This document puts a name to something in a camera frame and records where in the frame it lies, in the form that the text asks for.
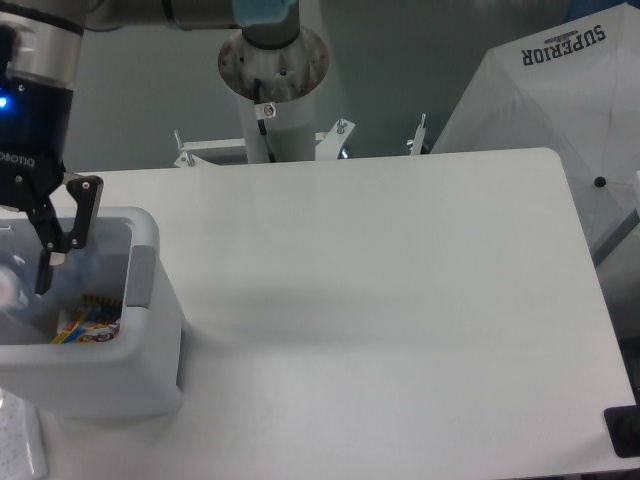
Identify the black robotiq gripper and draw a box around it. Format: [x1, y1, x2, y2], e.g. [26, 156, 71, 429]
[0, 74, 105, 296]

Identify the clear crushed plastic bottle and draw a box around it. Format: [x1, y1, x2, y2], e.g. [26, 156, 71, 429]
[1, 250, 33, 314]

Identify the blue snack wrapper bag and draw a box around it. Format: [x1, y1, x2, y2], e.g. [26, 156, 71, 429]
[51, 294, 123, 344]

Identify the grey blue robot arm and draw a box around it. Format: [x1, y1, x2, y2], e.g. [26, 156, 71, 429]
[1, 1, 301, 295]

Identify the white plastic trash can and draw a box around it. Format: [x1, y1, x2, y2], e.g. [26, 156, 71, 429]
[1, 207, 185, 418]

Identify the white superior umbrella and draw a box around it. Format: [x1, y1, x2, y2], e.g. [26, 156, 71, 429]
[433, 3, 639, 245]

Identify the black device at table edge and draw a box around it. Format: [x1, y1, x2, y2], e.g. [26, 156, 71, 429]
[603, 405, 639, 458]

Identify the white metal frame bracket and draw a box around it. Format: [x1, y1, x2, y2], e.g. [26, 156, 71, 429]
[173, 129, 247, 168]

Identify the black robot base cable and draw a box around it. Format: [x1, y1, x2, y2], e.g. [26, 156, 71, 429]
[252, 77, 277, 163]

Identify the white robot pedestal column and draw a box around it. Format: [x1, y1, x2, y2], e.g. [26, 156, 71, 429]
[218, 27, 329, 164]

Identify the white clamp bracket right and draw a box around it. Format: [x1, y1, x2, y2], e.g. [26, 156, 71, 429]
[406, 113, 430, 156]

